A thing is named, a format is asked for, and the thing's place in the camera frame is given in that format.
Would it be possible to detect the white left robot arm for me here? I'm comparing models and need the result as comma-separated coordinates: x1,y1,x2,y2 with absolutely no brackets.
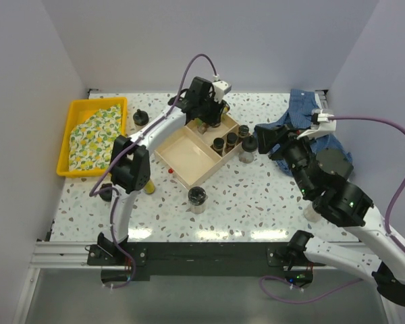
97,77,232,265

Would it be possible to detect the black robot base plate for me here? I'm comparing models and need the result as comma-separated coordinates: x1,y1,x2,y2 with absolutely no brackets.
87,242,314,288

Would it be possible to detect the glass shaker jar white powder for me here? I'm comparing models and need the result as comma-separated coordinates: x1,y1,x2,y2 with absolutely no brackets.
132,109,149,130

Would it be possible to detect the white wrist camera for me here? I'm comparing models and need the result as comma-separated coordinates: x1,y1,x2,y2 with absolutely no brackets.
297,109,336,139
212,80,232,103

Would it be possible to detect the shaker jar front right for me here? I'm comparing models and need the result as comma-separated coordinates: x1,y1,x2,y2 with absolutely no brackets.
303,203,321,223

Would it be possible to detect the shaker jar front left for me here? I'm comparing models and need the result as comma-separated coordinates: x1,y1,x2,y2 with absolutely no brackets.
99,183,112,203

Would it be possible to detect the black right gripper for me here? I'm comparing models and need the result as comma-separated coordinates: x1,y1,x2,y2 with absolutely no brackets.
252,122,314,196

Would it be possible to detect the small yellow oil bottle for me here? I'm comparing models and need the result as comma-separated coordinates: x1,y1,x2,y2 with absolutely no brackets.
143,180,155,194

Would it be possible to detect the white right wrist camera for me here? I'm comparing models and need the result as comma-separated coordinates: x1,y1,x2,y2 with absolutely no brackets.
297,109,336,139

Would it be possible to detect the lemon print cloth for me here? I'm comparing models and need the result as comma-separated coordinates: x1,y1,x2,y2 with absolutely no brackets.
68,104,122,171

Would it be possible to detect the open glass jar black rim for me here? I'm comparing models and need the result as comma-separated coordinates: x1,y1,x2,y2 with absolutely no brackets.
188,186,207,215

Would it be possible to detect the yellow plastic tray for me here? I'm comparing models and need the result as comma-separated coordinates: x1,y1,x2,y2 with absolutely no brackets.
56,97,128,178

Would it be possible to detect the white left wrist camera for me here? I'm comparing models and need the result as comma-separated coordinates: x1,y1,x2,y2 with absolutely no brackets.
212,80,232,103

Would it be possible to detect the blue checked shirt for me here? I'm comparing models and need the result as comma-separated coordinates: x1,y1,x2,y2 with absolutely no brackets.
252,88,354,176

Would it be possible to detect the glass shaker jar brown residue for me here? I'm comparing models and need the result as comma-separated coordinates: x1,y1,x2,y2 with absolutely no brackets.
239,136,258,163

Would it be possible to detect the spice jar black lid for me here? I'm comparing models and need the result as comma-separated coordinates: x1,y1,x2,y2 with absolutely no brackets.
212,138,225,157
225,132,238,154

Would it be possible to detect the small dark spice jar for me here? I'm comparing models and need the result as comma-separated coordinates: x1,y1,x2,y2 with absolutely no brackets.
238,125,249,142

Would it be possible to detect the beige wooden divided box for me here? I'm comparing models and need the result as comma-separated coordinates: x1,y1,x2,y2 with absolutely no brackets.
155,114,240,189

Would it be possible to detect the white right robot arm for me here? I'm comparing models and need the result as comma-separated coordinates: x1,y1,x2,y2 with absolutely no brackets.
254,125,405,307

